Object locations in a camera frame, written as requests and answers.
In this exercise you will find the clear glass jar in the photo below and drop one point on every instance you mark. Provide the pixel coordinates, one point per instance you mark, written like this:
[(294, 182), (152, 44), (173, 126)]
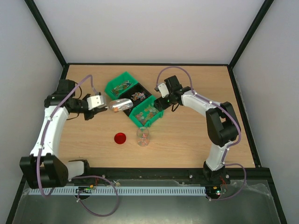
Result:
[(143, 136)]

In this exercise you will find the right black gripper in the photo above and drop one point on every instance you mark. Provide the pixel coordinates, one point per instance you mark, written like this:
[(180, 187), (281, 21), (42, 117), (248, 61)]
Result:
[(160, 104)]

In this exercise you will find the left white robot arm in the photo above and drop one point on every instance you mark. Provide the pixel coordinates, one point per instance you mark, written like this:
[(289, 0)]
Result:
[(42, 168)]

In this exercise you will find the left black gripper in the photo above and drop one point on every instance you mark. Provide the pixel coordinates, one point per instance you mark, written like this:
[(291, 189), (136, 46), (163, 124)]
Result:
[(94, 112)]

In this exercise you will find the green bin wrapped candies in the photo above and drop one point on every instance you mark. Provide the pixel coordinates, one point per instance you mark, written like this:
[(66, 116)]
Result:
[(119, 85)]

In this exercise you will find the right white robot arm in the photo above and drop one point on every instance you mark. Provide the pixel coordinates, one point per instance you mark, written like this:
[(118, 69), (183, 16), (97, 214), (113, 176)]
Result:
[(222, 125)]

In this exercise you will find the metal candy scoop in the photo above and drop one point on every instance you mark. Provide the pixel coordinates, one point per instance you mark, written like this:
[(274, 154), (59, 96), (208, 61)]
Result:
[(120, 105)]

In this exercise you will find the red jar lid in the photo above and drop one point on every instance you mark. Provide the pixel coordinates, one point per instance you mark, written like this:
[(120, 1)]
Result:
[(120, 138)]

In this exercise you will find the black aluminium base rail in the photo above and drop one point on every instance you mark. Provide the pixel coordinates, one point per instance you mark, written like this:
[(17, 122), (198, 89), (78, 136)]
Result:
[(181, 175)]

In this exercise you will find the black bin lollipops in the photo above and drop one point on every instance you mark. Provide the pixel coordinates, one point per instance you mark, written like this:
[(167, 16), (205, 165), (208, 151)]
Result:
[(137, 94)]

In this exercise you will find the green bin star candies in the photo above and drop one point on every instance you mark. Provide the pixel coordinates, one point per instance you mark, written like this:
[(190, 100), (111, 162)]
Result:
[(145, 114)]

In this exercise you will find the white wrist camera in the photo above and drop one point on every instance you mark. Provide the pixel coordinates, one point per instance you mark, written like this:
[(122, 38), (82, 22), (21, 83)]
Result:
[(162, 89), (96, 101)]

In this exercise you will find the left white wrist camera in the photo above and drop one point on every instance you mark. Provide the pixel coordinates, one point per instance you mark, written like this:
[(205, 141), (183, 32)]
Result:
[(96, 101)]

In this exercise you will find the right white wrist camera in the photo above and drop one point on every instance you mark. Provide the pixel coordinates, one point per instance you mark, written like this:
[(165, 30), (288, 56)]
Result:
[(162, 89)]

